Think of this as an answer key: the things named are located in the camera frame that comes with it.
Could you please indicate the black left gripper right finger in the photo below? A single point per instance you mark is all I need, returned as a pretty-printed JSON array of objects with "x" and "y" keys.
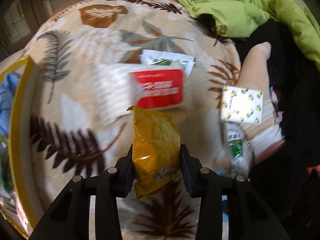
[{"x": 227, "y": 204}]

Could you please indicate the yellow snack bag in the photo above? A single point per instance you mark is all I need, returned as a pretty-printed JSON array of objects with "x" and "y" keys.
[{"x": 155, "y": 150}]

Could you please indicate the lemon print tissue pack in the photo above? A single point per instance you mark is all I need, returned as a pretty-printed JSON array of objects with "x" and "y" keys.
[{"x": 241, "y": 105}]

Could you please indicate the red white tissue pack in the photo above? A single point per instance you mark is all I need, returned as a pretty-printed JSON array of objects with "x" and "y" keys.
[{"x": 150, "y": 87}]

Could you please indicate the blue terry towel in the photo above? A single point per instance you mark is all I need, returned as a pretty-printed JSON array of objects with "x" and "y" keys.
[{"x": 7, "y": 92}]

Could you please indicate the green white medicine sachet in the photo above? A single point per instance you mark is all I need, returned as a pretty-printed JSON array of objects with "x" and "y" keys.
[{"x": 164, "y": 58}]

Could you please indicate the white box with yellow tape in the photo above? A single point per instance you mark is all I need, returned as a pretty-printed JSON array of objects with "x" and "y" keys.
[{"x": 17, "y": 142}]

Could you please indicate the leaf pattern beige blanket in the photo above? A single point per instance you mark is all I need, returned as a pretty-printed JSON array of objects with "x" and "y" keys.
[{"x": 80, "y": 118}]

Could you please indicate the green jacket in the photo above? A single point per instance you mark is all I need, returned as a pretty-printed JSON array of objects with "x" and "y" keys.
[{"x": 239, "y": 18}]

